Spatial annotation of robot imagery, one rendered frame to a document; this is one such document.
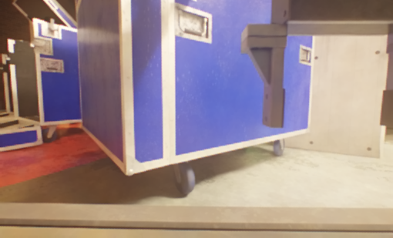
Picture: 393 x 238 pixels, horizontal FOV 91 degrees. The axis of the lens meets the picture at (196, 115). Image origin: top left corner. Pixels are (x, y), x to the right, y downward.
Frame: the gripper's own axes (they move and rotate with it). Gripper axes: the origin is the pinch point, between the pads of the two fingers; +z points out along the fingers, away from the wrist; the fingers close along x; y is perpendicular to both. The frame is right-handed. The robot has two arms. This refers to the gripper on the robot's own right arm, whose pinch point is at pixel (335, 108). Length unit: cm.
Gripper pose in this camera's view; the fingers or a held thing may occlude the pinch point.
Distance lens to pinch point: 25.5
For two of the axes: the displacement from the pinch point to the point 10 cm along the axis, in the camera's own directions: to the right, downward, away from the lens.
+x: 10.0, 0.1, -0.2
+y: -0.2, 0.9, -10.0
